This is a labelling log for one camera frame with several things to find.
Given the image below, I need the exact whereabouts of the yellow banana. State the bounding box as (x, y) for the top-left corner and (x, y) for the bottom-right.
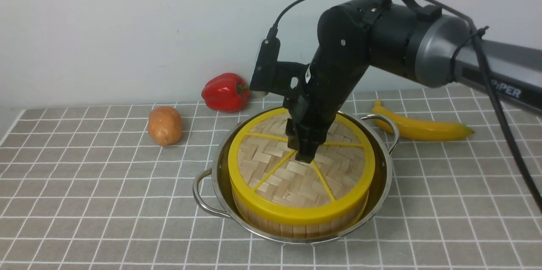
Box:
(371, 99), (475, 141)

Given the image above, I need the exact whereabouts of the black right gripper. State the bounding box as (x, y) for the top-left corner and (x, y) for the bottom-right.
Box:
(283, 91), (344, 163)

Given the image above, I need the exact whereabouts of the grey checkered tablecloth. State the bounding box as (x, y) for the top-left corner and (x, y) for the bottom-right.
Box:
(0, 87), (542, 270)

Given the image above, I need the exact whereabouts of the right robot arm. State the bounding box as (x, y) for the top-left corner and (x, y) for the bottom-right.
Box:
(286, 0), (485, 163)

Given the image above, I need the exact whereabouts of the yellow rimmed bamboo steamer basket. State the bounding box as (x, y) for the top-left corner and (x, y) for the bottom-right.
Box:
(233, 191), (368, 240)

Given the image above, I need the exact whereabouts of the stainless steel pot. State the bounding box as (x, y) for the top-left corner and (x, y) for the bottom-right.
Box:
(192, 112), (398, 245)

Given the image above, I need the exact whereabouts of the yellow bamboo steamer lid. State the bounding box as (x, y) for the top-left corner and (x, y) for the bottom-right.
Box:
(228, 108), (376, 208)

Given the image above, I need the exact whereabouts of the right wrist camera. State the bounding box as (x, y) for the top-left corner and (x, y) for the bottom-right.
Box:
(249, 37), (307, 99)

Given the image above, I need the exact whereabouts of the brown potato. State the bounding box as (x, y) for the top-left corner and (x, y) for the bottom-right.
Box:
(147, 106), (182, 147)

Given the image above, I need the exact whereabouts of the red bell pepper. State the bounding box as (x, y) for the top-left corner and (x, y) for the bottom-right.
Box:
(201, 73), (250, 113)

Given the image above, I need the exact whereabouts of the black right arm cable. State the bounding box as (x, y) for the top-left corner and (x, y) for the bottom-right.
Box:
(266, 0), (542, 213)

